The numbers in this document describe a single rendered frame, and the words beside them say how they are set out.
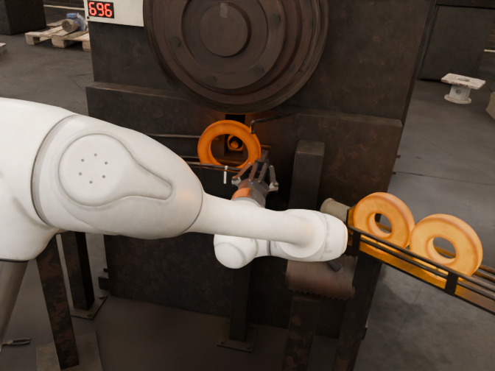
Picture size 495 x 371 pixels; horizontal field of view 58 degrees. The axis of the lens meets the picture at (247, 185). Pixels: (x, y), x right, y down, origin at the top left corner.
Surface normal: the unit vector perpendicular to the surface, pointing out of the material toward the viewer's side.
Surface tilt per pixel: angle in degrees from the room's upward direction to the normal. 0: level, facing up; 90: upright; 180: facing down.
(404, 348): 0
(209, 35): 90
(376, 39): 90
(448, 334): 0
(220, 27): 90
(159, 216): 104
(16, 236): 92
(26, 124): 26
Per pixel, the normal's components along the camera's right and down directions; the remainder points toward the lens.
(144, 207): 0.69, 0.49
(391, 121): 0.06, -0.87
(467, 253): -0.72, 0.30
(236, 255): -0.14, 0.45
